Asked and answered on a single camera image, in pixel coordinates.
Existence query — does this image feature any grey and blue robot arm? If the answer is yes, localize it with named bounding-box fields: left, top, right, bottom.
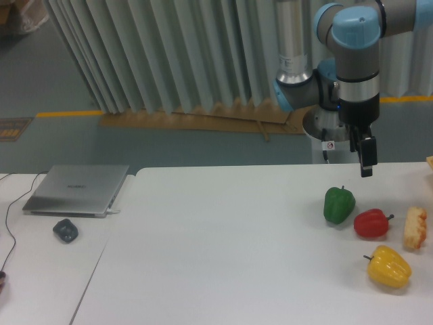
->
left=273, top=1, right=432, bottom=177

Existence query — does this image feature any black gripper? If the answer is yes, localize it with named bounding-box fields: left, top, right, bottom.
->
left=339, top=94, right=380, bottom=177

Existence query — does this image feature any pale green curtain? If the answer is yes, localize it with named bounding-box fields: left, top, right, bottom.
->
left=39, top=0, right=433, bottom=115

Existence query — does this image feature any yellow bell pepper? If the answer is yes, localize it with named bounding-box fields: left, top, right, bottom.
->
left=363, top=245, right=412, bottom=288

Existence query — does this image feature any black cable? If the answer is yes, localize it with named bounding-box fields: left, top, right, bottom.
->
left=0, top=171, right=49, bottom=272

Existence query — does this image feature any brown cardboard sheet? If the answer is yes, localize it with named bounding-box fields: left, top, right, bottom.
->
left=99, top=102, right=310, bottom=141

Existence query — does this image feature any green bell pepper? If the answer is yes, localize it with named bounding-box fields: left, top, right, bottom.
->
left=323, top=186, right=356, bottom=225

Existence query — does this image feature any black computer mouse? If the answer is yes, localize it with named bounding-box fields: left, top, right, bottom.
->
left=53, top=219, right=78, bottom=244

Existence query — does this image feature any wooden basket corner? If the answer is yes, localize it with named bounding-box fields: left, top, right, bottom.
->
left=426, top=156, right=433, bottom=169

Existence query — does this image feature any red bell pepper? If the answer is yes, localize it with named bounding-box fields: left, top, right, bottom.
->
left=354, top=209, right=394, bottom=238

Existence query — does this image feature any silver laptop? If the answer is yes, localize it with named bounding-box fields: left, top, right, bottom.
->
left=22, top=165, right=129, bottom=217

